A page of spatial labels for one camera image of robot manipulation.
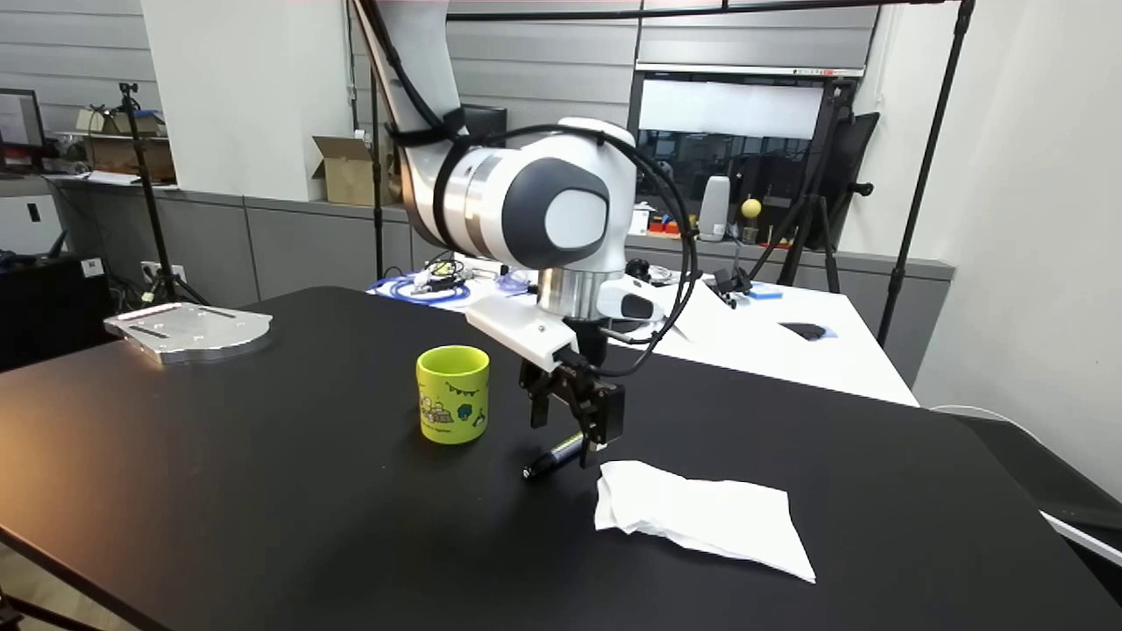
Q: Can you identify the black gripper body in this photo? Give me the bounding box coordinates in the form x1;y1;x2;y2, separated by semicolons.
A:
520;350;622;427

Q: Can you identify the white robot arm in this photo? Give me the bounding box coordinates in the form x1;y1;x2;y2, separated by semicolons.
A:
350;0;638;480

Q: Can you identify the black tripod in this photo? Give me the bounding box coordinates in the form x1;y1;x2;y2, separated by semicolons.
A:
750;79;881;289

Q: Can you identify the blue cable coil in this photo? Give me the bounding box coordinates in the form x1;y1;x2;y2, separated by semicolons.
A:
363;270;474;309

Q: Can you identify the white crumpled cloth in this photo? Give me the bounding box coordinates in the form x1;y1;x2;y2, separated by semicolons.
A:
592;458;815;586

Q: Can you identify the black light stand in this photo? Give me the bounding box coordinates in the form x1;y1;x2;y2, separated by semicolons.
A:
114;79;204;302

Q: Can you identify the black marker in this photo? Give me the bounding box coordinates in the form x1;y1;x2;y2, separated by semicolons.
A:
521;433;586;480

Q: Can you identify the yellow mug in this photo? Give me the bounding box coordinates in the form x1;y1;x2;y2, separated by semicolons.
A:
414;342;489;445

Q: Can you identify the cardboard box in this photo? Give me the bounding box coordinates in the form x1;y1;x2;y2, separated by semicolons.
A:
316;135;377;205

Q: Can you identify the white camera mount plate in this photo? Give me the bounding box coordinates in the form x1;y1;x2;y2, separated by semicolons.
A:
466;294;573;372

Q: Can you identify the yellow ball microphone stand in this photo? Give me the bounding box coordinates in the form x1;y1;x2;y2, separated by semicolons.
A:
716;196;765;306

